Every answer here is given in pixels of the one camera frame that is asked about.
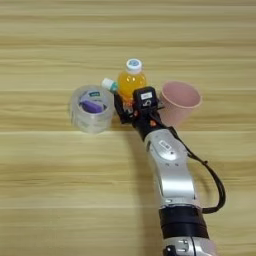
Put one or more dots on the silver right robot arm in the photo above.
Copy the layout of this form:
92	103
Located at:
173	166

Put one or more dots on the white and teal glue stick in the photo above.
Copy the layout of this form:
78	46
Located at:
108	84

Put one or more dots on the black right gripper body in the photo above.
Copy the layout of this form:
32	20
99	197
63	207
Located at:
145	123

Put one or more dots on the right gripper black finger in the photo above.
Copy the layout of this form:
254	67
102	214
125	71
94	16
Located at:
120	106
160	105

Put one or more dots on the orange juice bottle white cap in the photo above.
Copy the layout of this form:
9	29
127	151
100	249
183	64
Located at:
131	81

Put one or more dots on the clear plastic container purple inside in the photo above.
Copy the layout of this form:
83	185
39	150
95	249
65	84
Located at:
90	125

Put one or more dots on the pink plastic cup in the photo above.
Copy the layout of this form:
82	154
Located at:
180	110

